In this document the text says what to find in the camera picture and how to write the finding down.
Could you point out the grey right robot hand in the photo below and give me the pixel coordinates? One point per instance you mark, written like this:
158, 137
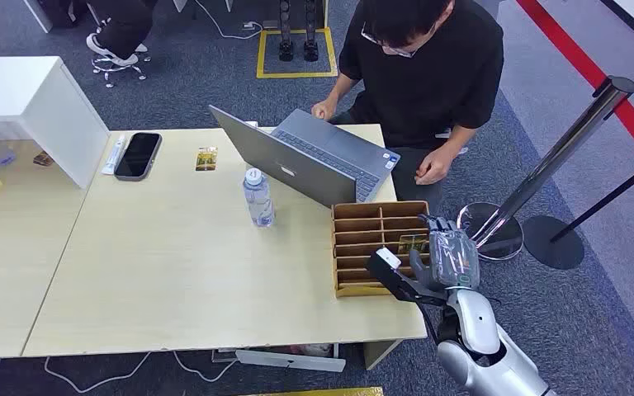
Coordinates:
451, 259

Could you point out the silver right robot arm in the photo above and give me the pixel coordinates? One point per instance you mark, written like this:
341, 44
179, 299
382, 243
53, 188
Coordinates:
481, 350

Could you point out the yellow green card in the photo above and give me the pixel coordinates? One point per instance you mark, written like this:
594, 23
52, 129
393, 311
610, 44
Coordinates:
206, 159
411, 244

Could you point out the person's left hand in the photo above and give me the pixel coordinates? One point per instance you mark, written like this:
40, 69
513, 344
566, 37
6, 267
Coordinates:
433, 165

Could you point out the person's hand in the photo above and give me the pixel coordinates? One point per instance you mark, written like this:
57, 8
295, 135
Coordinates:
324, 110
433, 165

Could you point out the person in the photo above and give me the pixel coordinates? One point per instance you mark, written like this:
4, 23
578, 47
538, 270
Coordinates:
432, 71

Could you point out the person's right hand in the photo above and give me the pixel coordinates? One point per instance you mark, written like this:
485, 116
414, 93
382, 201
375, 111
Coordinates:
324, 110

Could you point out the person's glasses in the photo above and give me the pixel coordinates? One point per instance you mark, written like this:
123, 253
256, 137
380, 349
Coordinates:
385, 46

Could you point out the seated person's legs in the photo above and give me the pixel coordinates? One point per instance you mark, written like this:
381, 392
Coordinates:
123, 27

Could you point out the cardboard divider box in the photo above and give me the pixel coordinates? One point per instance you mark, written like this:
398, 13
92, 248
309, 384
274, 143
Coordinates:
366, 240

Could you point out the desk leg panel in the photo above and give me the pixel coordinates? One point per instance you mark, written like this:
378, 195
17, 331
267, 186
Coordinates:
380, 352

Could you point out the grey laptop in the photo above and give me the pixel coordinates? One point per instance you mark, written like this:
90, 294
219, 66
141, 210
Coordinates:
317, 158

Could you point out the yellow floor mat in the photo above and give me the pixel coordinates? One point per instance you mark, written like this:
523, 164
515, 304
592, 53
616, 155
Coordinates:
317, 392

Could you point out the white panel under desk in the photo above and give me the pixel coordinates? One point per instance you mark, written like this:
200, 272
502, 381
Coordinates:
289, 361

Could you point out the clear water bottle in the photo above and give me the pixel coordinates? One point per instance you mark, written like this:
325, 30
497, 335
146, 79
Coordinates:
258, 202

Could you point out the red barrier belt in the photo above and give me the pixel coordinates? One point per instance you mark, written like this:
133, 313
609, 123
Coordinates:
590, 71

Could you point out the yellow floor tape square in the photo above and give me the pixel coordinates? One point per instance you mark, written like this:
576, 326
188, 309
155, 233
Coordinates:
297, 74

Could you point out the black robot legs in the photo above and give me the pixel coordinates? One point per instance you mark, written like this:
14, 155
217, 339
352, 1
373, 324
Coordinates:
298, 33

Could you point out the black smartphone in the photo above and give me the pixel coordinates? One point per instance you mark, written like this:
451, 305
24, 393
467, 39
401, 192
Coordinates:
138, 156

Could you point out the white tube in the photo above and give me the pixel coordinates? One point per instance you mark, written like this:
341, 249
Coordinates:
114, 156

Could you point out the office chair base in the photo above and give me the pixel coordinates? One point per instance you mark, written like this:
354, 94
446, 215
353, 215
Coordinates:
117, 68

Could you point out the brown small packet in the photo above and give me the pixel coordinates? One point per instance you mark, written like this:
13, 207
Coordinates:
43, 159

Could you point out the white cabinet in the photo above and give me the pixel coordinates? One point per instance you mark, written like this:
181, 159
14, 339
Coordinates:
49, 104

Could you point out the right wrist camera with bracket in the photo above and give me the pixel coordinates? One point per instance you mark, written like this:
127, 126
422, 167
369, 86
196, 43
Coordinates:
396, 276

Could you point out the black stanchion post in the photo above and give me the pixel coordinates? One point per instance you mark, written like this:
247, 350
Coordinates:
563, 238

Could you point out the chrome stanchion post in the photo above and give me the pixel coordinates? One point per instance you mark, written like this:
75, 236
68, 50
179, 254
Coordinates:
546, 164

